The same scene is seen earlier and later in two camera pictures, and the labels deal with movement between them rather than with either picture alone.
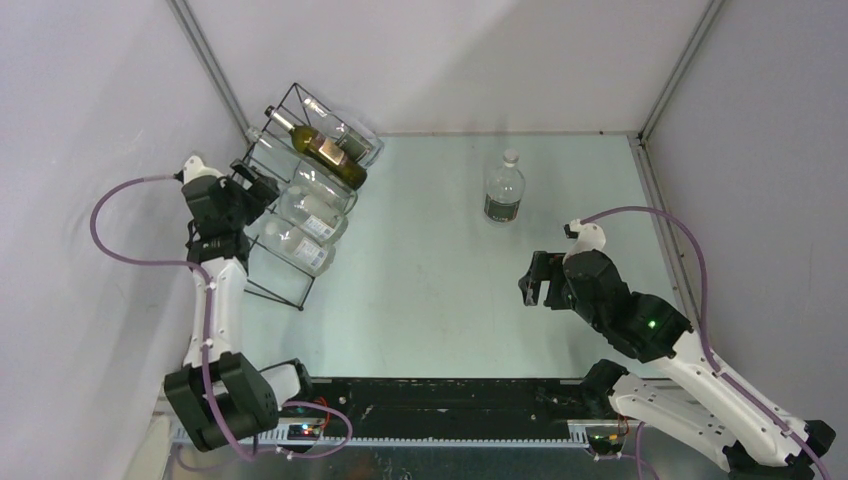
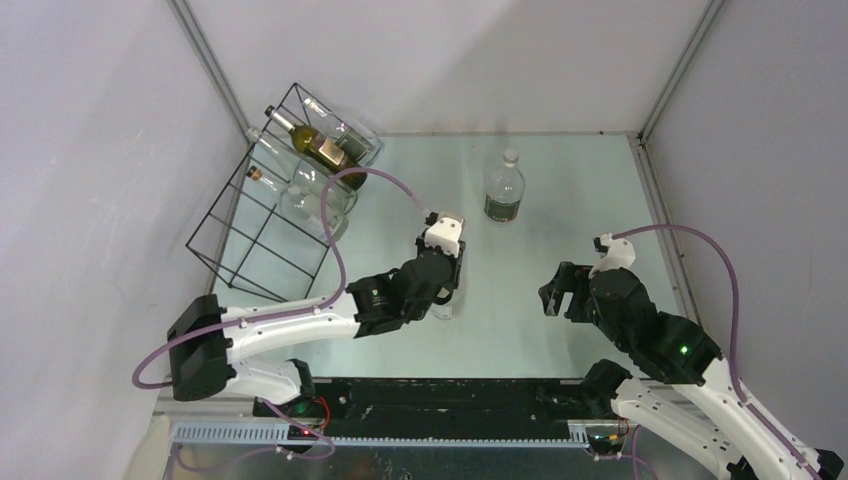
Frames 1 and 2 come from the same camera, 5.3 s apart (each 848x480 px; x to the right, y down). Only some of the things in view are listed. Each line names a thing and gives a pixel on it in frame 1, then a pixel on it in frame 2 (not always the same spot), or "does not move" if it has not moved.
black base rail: (440, 402) does not move
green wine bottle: (327, 155) does not move
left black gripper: (264, 189) to (452, 280)
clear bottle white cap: (504, 191) does not move
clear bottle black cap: (299, 246) to (451, 309)
